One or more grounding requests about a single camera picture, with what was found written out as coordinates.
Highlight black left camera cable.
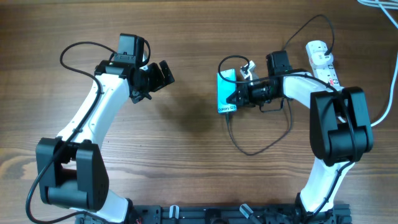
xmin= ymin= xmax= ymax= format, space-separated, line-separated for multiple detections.
xmin=25 ymin=38 xmax=152 ymax=224

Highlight white cables at corner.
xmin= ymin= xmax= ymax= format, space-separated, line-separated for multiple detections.
xmin=356 ymin=0 xmax=398 ymax=26

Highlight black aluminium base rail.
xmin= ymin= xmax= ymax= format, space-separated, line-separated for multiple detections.
xmin=75 ymin=203 xmax=353 ymax=224

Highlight white power strip cord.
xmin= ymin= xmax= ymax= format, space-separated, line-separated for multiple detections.
xmin=337 ymin=51 xmax=398 ymax=128

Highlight black USB charging cable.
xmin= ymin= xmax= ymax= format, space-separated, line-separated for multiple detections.
xmin=224 ymin=14 xmax=336 ymax=156

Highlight white power strip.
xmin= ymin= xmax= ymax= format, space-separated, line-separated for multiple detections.
xmin=305 ymin=40 xmax=343 ymax=91

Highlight turquoise screen smartphone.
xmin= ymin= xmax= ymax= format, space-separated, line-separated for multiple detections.
xmin=217 ymin=69 xmax=237 ymax=114

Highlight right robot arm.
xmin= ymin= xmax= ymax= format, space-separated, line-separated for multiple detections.
xmin=217 ymin=50 xmax=374 ymax=223

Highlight white charger plug adapter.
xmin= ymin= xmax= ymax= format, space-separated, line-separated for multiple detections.
xmin=310 ymin=52 xmax=333 ymax=69

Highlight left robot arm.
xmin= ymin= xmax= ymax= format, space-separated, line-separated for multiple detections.
xmin=25 ymin=34 xmax=174 ymax=223

